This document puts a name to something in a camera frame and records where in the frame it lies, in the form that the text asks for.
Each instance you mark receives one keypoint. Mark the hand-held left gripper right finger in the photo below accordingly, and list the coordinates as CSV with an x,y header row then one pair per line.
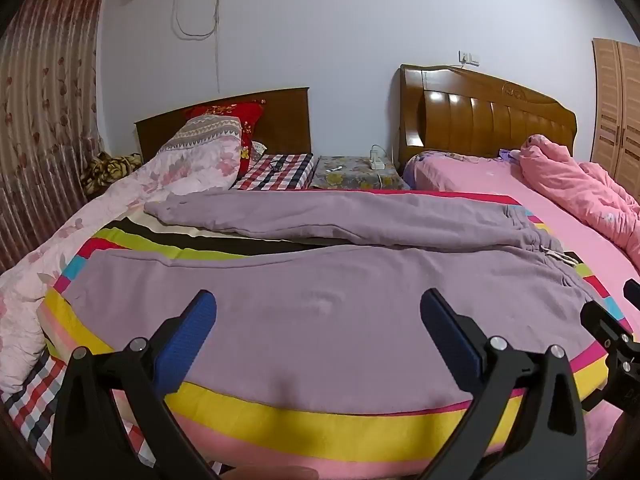
x,y
442,327

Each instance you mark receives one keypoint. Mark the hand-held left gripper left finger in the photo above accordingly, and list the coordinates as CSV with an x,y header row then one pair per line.
x,y
199,317

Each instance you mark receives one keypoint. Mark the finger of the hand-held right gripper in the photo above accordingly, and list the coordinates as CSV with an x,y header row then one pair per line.
x,y
633,292
602,322

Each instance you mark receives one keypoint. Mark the purple pants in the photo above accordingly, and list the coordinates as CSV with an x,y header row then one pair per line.
x,y
325,280

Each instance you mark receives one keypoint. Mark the pink floral quilt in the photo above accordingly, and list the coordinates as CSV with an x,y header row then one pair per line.
x,y
100,210

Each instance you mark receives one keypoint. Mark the striped multicolour blanket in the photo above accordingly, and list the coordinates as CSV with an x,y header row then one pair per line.
x,y
300,425

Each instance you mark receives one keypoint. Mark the pink bed sheet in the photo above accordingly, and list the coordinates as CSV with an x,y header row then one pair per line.
x,y
475,176

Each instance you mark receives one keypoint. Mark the tiger print blanket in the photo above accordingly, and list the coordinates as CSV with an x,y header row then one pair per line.
x,y
107,170

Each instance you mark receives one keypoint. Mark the nightstand with floral cloth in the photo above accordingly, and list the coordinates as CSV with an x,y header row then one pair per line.
x,y
350,176

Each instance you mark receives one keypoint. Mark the white power strip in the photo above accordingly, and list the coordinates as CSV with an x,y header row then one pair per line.
x,y
376,160

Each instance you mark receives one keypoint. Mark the light wooden wardrobe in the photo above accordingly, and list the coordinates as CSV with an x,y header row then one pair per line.
x,y
615,110

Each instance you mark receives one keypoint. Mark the small purple item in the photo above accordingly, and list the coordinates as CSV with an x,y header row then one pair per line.
x,y
509,154

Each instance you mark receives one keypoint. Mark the red embroidered pillow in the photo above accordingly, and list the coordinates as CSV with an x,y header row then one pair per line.
x,y
240,115

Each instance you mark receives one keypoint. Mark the glossy wooden headboard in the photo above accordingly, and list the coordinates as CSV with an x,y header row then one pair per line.
x,y
475,115

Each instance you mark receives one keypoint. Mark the dark wooden headboard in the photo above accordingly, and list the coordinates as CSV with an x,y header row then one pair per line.
x,y
285,120

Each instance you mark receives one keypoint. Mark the floral striped curtain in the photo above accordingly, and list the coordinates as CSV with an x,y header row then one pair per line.
x,y
45,110

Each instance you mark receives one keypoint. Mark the white wall socket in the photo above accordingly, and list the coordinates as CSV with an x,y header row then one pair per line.
x,y
468,58

